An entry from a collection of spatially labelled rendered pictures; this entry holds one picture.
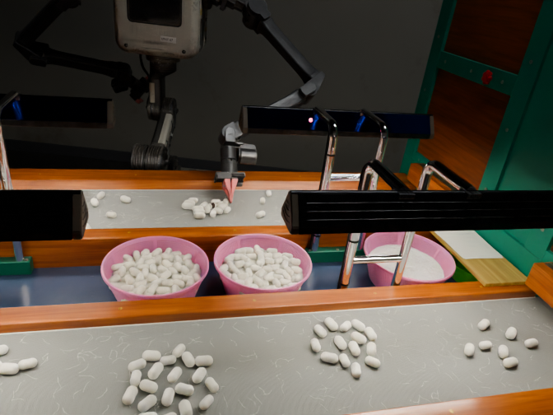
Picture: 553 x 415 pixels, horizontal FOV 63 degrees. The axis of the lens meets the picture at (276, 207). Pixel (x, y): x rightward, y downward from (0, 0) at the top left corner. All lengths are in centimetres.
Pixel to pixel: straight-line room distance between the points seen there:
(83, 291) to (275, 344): 54
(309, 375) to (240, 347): 16
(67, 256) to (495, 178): 128
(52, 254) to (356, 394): 87
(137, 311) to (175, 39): 115
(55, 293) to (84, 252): 14
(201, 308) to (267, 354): 19
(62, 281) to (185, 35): 103
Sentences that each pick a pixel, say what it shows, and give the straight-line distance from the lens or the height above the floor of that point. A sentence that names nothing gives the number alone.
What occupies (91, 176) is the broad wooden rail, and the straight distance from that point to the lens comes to 170.
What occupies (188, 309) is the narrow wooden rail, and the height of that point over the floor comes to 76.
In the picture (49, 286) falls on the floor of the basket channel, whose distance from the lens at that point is 133.
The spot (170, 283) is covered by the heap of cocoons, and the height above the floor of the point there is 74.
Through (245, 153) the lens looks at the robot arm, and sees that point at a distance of 160.
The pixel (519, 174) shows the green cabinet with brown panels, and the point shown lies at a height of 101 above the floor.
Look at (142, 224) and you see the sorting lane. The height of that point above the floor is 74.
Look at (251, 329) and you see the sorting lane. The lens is 106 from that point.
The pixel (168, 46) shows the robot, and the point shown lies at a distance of 191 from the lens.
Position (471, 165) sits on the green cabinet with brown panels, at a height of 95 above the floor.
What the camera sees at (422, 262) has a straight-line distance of 144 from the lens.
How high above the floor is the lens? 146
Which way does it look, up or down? 27 degrees down
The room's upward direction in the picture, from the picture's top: 7 degrees clockwise
